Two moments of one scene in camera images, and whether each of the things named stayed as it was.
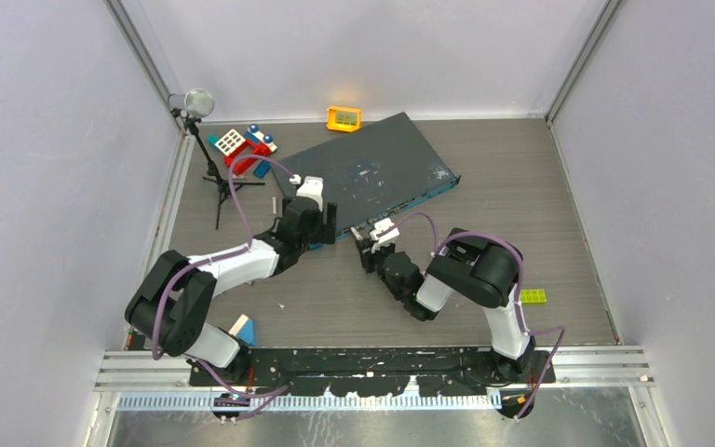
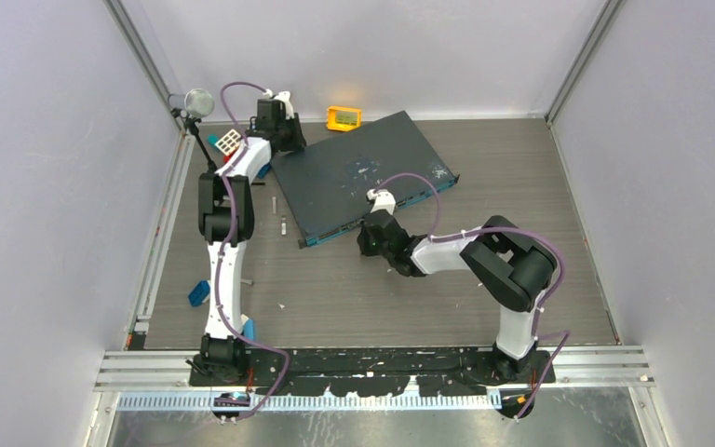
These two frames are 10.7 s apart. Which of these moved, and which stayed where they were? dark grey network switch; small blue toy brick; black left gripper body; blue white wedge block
Moved: black left gripper body
Stayed: dark grey network switch; blue white wedge block; small blue toy brick
